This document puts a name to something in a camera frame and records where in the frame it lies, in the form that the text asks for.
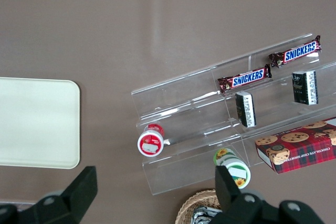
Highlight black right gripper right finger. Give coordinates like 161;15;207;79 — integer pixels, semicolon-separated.
206;165;327;224

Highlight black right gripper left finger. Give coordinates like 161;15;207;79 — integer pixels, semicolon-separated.
0;166;99;224

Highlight oval wicker basket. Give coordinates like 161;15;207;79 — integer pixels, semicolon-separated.
175;188;224;224

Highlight beige rectangular tray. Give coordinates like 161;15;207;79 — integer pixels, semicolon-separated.
0;77;81;170

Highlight green sunflower yoghurt cup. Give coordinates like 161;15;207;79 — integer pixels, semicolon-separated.
213;148;251;190

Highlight stacked aluminium foil containers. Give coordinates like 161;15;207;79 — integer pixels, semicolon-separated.
192;206;224;224

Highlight red tartan cookie box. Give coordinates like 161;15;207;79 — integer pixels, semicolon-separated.
255;116;336;175

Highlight small black chocolate box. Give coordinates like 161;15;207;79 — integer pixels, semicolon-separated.
291;69;319;106
234;90;257;129

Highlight red lid yoghurt cup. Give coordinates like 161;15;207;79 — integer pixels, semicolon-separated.
136;123;165;158

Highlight clear acrylic tiered stand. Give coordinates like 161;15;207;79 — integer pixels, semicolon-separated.
130;33;336;196

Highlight Snickers chocolate bar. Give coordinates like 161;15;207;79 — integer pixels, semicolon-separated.
268;35;322;68
217;63;272;97

